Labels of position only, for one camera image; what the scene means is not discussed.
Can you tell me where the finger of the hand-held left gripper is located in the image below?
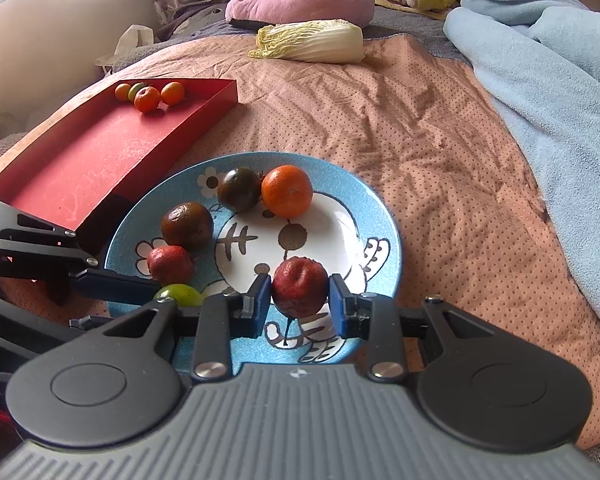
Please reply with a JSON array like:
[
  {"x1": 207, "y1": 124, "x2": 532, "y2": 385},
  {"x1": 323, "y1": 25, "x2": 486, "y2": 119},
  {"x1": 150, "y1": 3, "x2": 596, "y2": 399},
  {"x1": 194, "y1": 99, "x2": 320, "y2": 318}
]
[
  {"x1": 0, "y1": 197, "x2": 168, "y2": 306},
  {"x1": 0, "y1": 290, "x2": 111, "y2": 401}
]

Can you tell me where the napa cabbage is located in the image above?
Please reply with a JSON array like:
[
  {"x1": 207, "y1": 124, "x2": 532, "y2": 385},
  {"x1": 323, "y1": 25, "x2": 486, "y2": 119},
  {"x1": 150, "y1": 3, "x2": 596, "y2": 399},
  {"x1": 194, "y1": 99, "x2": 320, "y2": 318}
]
[{"x1": 247, "y1": 19, "x2": 365, "y2": 65}]

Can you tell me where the red plum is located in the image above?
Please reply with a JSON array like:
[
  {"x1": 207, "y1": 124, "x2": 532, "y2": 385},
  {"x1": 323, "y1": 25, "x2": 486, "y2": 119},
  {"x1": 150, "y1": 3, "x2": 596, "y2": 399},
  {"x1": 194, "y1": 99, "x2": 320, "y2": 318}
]
[
  {"x1": 271, "y1": 256, "x2": 329, "y2": 319},
  {"x1": 146, "y1": 245, "x2": 196, "y2": 286}
]

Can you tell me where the blue cartoon plate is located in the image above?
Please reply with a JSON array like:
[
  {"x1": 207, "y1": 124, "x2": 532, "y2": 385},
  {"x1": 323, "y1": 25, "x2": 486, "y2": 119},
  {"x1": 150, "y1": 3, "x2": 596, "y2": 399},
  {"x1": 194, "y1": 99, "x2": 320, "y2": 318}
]
[{"x1": 104, "y1": 152, "x2": 403, "y2": 368}]

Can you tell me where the large orange tangerine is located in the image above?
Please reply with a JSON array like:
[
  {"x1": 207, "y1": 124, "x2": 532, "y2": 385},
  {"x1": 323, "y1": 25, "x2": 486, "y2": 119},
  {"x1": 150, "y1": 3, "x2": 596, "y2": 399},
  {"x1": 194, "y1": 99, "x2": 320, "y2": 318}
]
[{"x1": 261, "y1": 164, "x2": 314, "y2": 219}]

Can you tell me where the red tray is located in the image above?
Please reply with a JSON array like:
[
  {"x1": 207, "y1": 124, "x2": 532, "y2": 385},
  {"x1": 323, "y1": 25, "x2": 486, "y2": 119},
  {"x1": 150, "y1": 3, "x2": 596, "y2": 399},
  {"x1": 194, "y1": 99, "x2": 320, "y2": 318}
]
[{"x1": 0, "y1": 77, "x2": 239, "y2": 306}]

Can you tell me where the dark brown tomato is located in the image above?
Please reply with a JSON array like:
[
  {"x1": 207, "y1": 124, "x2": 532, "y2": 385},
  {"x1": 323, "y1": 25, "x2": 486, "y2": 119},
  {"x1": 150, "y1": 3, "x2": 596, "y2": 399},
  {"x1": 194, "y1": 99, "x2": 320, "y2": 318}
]
[{"x1": 160, "y1": 202, "x2": 215, "y2": 251}]

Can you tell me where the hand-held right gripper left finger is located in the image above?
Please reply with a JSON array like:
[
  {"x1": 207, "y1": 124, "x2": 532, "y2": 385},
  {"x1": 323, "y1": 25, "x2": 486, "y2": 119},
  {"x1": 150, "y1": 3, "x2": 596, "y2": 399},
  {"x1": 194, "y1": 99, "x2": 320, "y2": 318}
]
[{"x1": 102, "y1": 274, "x2": 272, "y2": 382}]

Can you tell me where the dark green tomato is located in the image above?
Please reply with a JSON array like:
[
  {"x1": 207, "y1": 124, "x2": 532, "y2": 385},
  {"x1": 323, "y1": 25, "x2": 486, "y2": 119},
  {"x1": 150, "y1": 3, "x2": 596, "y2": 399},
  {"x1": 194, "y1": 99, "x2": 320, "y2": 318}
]
[{"x1": 216, "y1": 167, "x2": 263, "y2": 214}]

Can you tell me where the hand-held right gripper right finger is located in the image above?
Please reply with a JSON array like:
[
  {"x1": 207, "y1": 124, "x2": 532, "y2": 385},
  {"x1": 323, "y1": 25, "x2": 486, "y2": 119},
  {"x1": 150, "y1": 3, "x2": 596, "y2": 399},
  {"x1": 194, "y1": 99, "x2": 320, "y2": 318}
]
[{"x1": 328, "y1": 273, "x2": 498, "y2": 382}]

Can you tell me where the white bag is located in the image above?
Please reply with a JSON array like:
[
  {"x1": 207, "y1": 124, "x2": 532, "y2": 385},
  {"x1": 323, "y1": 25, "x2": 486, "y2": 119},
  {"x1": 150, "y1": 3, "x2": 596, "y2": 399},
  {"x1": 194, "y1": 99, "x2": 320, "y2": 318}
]
[{"x1": 95, "y1": 24, "x2": 154, "y2": 79}]

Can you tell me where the light blue fleece blanket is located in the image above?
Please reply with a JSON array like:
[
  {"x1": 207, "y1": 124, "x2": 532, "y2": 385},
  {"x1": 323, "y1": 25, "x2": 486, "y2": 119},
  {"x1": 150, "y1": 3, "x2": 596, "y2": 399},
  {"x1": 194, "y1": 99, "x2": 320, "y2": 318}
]
[{"x1": 442, "y1": 0, "x2": 600, "y2": 361}]

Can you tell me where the yellow-green lime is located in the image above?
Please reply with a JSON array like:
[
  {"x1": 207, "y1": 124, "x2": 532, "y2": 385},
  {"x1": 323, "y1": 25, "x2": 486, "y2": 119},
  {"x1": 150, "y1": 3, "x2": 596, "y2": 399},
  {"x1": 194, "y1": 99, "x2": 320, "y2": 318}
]
[{"x1": 153, "y1": 283, "x2": 204, "y2": 307}]

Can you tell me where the grey plush toy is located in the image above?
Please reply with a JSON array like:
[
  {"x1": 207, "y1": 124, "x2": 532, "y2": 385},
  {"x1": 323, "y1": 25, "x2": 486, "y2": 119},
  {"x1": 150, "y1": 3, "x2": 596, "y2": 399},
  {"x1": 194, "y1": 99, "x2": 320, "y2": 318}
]
[{"x1": 155, "y1": 2, "x2": 231, "y2": 41}]

